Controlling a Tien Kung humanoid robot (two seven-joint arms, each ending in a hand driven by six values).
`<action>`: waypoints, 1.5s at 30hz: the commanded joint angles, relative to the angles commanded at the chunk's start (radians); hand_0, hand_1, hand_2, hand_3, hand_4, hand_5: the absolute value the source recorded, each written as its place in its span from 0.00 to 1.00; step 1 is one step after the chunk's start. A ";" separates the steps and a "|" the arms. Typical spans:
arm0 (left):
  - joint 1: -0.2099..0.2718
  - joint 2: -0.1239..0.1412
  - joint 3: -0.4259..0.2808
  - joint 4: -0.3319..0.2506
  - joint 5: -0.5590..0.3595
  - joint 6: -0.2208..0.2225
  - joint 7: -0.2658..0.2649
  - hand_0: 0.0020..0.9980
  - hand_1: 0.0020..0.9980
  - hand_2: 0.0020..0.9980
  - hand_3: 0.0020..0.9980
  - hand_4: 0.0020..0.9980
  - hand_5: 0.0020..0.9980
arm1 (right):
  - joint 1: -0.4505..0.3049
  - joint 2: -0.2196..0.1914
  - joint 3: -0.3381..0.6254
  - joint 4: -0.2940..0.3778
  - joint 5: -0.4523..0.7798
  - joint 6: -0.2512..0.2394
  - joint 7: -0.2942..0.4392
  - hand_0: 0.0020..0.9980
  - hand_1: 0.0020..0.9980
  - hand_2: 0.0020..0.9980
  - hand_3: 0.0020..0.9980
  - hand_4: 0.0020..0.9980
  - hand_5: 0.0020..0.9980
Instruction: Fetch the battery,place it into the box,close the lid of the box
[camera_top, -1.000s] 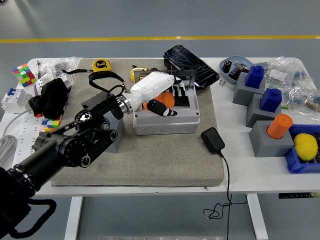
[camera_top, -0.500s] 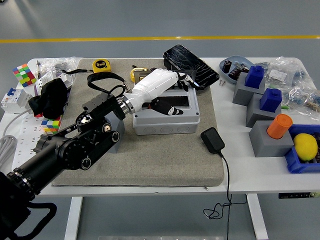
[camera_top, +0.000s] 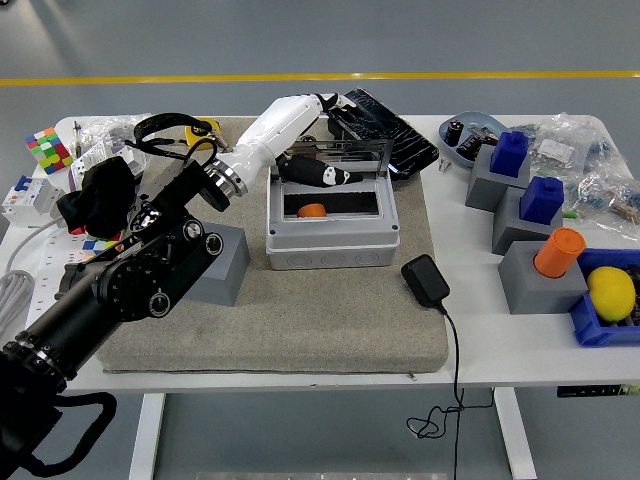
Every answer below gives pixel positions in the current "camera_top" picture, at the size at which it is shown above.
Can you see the white table leg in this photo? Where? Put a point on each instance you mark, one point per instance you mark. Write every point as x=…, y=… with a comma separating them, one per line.
x=146, y=435
x=517, y=435

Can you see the blue-grey oval dish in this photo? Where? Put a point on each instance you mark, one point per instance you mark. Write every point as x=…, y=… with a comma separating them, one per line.
x=480, y=119

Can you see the small white breaker module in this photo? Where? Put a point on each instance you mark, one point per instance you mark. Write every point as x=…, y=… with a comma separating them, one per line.
x=132, y=162

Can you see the clear bag of blue resistors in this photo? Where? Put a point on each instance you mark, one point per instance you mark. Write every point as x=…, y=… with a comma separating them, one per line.
x=600, y=192

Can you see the large colourful puzzle cube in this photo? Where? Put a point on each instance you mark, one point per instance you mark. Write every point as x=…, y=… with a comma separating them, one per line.
x=50, y=150

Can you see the wooden clothespin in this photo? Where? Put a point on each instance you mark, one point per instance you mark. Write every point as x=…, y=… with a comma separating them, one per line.
x=624, y=212

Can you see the silver metal piece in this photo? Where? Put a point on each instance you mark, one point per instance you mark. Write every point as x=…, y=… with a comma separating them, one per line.
x=481, y=131

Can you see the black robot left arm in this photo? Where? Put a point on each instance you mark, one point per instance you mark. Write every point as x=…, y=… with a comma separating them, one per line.
x=130, y=285

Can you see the pen with clear barrel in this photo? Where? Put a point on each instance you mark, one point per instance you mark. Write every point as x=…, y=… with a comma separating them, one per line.
x=77, y=137

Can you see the blue square block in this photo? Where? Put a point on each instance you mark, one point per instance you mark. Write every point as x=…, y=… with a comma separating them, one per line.
x=509, y=155
x=541, y=200

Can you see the black cracked tablet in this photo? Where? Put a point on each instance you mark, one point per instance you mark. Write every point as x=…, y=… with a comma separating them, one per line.
x=390, y=135

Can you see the black power adapter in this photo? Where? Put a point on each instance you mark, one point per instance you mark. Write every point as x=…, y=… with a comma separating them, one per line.
x=425, y=280

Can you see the blue plastic bin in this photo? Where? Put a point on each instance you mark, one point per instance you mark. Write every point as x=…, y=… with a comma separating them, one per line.
x=590, y=325

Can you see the grey-brown mat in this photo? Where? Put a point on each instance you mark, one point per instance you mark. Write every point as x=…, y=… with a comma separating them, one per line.
x=325, y=325

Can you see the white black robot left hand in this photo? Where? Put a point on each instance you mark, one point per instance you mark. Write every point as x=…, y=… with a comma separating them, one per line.
x=270, y=130

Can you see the small green part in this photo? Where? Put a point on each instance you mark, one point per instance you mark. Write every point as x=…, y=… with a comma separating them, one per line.
x=570, y=215

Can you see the clear bag with white label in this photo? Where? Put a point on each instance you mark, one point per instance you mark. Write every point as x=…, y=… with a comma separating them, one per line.
x=555, y=147

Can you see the white circuit breaker blue switch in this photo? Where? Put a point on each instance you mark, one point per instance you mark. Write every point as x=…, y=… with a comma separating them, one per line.
x=30, y=200

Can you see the dark brown capacitor cylinder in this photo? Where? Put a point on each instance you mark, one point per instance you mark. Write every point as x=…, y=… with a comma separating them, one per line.
x=470, y=146

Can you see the grey holder block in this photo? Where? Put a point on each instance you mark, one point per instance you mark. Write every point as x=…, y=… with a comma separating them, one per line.
x=525, y=285
x=482, y=185
x=510, y=225

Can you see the small colourful puzzle cube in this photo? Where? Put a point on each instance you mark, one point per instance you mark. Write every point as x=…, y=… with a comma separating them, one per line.
x=97, y=245

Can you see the black table control panel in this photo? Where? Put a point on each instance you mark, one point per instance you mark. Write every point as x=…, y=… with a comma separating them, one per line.
x=595, y=391

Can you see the grey block with round hole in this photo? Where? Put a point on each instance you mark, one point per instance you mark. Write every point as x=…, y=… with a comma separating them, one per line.
x=225, y=270

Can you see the yellow lemon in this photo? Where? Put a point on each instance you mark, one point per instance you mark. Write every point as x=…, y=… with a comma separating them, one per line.
x=610, y=292

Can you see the clear plastic bag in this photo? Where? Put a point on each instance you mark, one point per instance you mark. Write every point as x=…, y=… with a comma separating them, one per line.
x=100, y=127

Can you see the grey junction box clear lid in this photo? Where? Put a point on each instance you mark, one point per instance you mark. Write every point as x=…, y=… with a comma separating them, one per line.
x=330, y=240

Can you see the white power strip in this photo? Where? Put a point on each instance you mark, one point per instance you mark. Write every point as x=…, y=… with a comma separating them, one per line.
x=50, y=260

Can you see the black cloth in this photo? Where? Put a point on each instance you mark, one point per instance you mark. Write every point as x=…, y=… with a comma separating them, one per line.
x=100, y=195

